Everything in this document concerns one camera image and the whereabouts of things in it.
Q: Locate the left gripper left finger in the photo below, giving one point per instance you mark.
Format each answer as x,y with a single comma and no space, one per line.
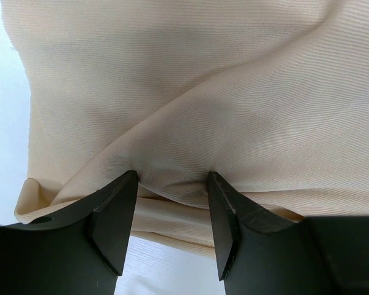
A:
79,249

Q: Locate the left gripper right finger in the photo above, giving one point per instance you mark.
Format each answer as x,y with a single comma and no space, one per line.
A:
259,252

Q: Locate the beige trousers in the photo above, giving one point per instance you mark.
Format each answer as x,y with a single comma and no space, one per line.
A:
273,95

